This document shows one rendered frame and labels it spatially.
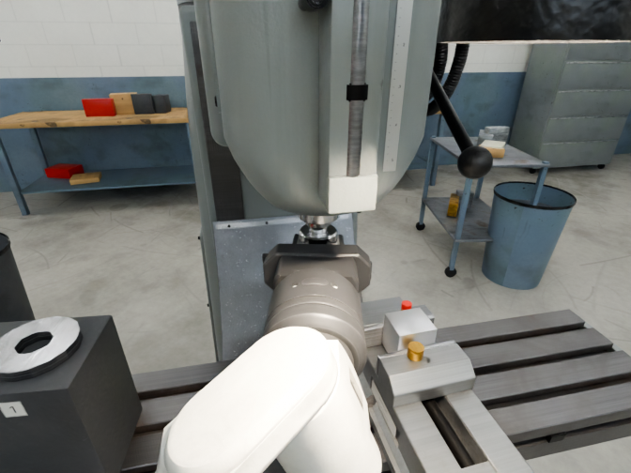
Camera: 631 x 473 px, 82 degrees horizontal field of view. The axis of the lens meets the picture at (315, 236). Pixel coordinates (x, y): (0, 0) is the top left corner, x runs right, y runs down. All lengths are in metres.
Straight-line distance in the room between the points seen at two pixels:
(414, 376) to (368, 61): 0.40
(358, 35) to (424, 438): 0.45
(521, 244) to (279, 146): 2.42
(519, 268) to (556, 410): 2.08
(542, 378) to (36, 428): 0.72
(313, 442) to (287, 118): 0.23
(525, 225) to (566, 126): 3.17
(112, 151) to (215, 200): 4.14
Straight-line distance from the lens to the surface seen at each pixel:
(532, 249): 2.69
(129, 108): 4.26
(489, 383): 0.71
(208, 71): 0.49
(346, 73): 0.27
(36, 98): 5.04
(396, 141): 0.33
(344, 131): 0.27
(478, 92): 5.56
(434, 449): 0.52
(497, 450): 0.55
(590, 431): 0.78
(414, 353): 0.54
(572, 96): 5.56
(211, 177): 0.79
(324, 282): 0.32
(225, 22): 0.32
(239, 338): 0.81
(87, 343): 0.52
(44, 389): 0.49
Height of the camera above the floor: 1.46
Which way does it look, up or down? 27 degrees down
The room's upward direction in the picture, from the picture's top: straight up
